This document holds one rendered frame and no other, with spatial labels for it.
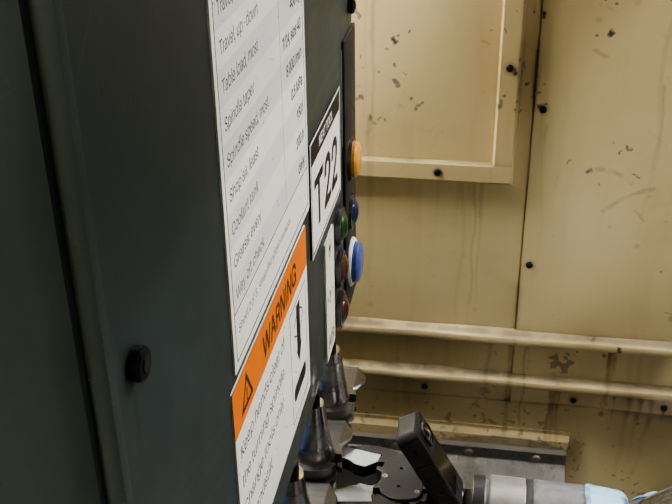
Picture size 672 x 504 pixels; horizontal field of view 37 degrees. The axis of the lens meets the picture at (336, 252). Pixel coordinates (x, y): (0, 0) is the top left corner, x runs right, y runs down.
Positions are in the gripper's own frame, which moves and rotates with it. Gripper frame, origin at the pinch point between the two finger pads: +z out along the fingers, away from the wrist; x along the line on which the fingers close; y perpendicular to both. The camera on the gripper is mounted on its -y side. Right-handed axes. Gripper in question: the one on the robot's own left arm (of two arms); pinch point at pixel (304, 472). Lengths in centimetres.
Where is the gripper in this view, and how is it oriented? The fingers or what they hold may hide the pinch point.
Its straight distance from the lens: 114.8
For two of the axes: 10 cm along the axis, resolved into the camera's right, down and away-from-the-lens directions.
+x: 1.6, -4.6, 8.7
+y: -0.1, 8.9, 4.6
